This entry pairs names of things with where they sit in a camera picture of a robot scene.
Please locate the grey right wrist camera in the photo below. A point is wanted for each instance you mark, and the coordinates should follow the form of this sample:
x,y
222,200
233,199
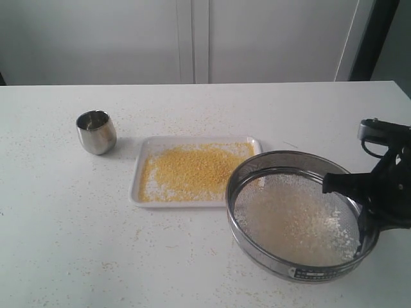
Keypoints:
x,y
383,133

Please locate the stainless steel cup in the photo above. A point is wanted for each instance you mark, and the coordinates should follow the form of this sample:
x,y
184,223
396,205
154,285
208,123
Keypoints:
x,y
96,132

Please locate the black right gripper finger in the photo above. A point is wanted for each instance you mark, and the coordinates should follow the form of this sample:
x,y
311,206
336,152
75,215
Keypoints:
x,y
355,186
368,232

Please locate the white plastic tray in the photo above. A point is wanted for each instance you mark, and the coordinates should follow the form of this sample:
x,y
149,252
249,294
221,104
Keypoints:
x,y
156,141

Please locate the round stainless steel sieve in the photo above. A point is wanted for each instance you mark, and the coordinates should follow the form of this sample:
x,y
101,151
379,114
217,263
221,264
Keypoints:
x,y
299,170

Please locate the yellow millet grains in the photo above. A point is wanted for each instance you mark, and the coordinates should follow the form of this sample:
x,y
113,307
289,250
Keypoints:
x,y
190,172

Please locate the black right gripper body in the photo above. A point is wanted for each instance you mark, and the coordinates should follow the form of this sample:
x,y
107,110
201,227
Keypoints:
x,y
390,195

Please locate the white rice grains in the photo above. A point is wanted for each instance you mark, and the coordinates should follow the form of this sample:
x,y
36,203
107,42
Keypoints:
x,y
298,226

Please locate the white cabinet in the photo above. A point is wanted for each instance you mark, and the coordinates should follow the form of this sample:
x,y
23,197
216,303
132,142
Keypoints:
x,y
154,42

